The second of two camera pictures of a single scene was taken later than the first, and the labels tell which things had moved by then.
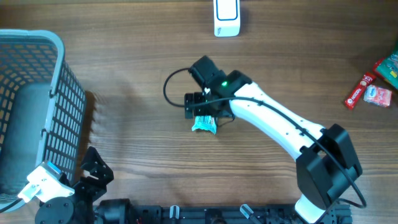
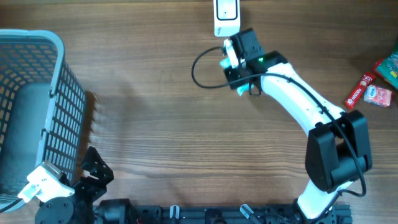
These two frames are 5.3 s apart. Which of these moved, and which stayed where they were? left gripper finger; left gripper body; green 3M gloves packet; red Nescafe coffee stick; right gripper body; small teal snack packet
Moved: right gripper body; small teal snack packet
Stayed: left gripper body; green 3M gloves packet; left gripper finger; red Nescafe coffee stick
